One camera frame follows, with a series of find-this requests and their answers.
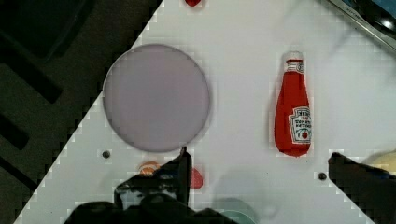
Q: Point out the plush strawberry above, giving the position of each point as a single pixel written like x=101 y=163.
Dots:
x=197 y=180

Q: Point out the black toaster oven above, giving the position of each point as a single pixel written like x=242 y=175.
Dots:
x=375 y=17

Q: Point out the orange slice toy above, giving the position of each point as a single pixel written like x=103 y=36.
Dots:
x=148 y=167

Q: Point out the lilac round plate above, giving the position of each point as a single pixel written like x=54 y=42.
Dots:
x=156 y=98

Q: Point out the small red tomato toy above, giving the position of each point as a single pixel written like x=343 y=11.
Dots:
x=192 y=3

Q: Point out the red plush ketchup bottle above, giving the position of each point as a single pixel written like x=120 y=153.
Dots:
x=293 y=123

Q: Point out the green cup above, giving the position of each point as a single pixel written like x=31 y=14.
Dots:
x=236 y=210

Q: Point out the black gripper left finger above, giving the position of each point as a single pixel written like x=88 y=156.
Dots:
x=160 y=198

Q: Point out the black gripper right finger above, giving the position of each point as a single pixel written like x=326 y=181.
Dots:
x=372 y=189

